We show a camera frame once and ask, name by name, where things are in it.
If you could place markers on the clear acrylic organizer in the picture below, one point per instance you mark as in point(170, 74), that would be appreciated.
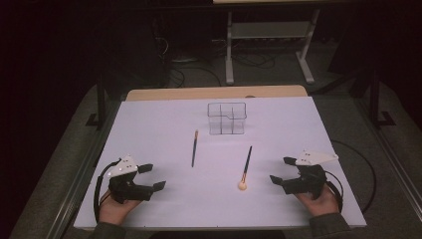
point(227, 124)

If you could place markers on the black metal stand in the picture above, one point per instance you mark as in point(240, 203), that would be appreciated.
point(375, 99)
point(101, 106)

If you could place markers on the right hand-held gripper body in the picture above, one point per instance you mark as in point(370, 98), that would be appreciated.
point(310, 181)

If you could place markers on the person's left hand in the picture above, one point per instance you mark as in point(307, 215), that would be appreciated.
point(112, 210)

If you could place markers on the brush with round beige tip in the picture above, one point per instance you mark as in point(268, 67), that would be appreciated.
point(242, 186)

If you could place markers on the aluminium frame rail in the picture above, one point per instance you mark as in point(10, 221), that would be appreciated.
point(76, 192)
point(398, 172)

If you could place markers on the white board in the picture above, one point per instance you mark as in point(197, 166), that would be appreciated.
point(159, 132)

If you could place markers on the person's right hand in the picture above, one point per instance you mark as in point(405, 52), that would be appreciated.
point(321, 205)

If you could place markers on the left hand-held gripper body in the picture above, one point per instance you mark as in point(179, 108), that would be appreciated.
point(124, 186)

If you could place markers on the white metal desk frame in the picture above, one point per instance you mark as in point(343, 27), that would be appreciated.
point(272, 30)

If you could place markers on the wooden table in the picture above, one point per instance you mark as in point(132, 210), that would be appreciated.
point(199, 93)

